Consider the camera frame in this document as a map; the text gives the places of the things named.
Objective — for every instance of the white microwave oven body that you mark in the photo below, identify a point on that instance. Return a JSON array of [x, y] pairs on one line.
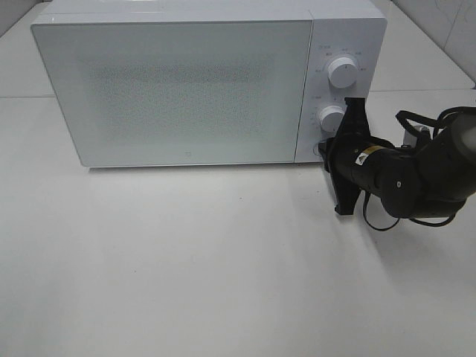
[[339, 28]]

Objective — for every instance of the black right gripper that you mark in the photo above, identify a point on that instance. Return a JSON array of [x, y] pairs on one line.
[[344, 157]]

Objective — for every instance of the white microwave knob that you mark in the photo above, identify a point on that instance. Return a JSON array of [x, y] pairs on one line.
[[342, 72], [330, 118]]

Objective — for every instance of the white microwave door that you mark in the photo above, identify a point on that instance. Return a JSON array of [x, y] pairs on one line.
[[153, 94]]

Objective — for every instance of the round door release button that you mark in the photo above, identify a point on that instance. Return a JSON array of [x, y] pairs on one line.
[[316, 148]]

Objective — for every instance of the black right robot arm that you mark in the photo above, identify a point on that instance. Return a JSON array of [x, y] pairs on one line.
[[430, 179]]

